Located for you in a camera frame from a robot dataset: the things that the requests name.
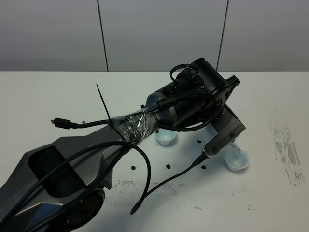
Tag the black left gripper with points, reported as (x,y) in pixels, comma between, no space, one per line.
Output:
(227,121)

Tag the pale blue porcelain teapot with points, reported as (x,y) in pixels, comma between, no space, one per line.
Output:
(235,148)

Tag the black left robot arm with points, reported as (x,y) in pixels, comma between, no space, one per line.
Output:
(59,187)

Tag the pale blue teacup right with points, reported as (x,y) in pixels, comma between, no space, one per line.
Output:
(237,160)

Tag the pale blue teacup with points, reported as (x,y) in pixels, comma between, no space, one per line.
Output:
(237,160)
(165,137)

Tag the pale blue teacup centre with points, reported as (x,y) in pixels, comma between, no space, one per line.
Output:
(165,137)

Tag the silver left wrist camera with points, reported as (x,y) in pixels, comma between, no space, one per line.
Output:
(217,143)

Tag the black cable tie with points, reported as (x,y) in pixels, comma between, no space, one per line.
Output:
(109,118)

